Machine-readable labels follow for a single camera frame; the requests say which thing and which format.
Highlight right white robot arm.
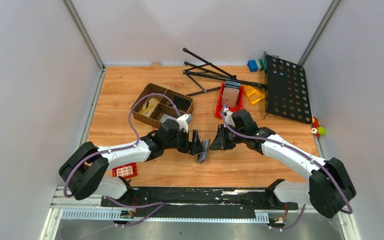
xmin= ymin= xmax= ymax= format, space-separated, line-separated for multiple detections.
xmin=209 ymin=106 xmax=357 ymax=219

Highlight pink wallet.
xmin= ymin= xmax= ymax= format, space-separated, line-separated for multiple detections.
xmin=220 ymin=87 xmax=240 ymax=108

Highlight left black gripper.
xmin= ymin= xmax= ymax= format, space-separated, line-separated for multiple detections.
xmin=164 ymin=127 xmax=206 ymax=156

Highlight gold card in basket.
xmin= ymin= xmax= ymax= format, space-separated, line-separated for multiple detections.
xmin=139 ymin=97 xmax=159 ymax=117

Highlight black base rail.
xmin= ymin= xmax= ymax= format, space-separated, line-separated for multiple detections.
xmin=51 ymin=178 xmax=300 ymax=223

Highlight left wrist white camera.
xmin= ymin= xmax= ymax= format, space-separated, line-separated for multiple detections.
xmin=176 ymin=113 xmax=193 ymax=133

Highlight yellow plastic frame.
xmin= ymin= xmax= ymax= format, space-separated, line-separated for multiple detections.
xmin=244 ymin=85 xmax=266 ymax=105

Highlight red green toy pieces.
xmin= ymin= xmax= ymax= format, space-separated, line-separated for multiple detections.
xmin=311 ymin=117 xmax=327 ymax=139

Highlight red plastic bin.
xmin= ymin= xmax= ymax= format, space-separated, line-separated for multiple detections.
xmin=214 ymin=80 xmax=245 ymax=119

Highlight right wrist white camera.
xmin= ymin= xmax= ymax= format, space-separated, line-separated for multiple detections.
xmin=223 ymin=110 xmax=235 ymax=127

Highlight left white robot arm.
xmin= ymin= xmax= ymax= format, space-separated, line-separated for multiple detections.
xmin=58 ymin=119 xmax=209 ymax=207

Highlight red white small tray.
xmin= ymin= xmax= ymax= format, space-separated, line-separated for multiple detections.
xmin=112 ymin=163 xmax=138 ymax=179

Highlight black folded tripod stand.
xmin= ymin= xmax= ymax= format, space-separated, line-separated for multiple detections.
xmin=182 ymin=47 xmax=268 ymax=97

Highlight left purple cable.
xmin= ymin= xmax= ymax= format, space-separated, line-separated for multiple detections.
xmin=62 ymin=93 xmax=183 ymax=199

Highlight blue green toy block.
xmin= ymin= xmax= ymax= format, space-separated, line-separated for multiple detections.
xmin=247 ymin=59 xmax=266 ymax=73

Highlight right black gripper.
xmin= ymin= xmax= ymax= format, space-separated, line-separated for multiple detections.
xmin=209 ymin=124 xmax=246 ymax=151

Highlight black perforated metal tray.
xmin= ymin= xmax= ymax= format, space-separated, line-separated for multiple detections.
xmin=264 ymin=54 xmax=313 ymax=124

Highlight silver card in basket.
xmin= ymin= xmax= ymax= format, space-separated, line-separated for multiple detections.
xmin=159 ymin=113 xmax=177 ymax=123

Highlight wrist white camera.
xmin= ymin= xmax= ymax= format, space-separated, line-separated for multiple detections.
xmin=176 ymin=113 xmax=193 ymax=133
xmin=223 ymin=110 xmax=235 ymax=127

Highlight black card in basket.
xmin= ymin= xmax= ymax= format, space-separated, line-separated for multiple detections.
xmin=173 ymin=95 xmax=192 ymax=113

